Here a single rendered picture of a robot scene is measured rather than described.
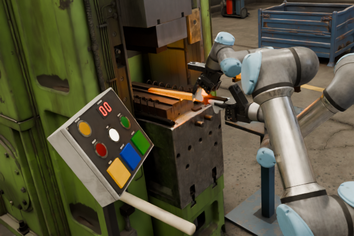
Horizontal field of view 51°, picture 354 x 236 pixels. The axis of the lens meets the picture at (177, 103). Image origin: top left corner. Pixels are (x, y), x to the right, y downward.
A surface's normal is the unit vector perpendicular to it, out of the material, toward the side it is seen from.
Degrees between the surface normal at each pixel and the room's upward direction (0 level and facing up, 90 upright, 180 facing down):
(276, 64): 51
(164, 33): 90
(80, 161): 90
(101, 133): 60
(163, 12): 90
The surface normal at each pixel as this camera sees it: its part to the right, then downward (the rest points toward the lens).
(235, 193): -0.10, -0.92
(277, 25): -0.70, 0.32
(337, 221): 0.08, -0.26
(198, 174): 0.76, 0.18
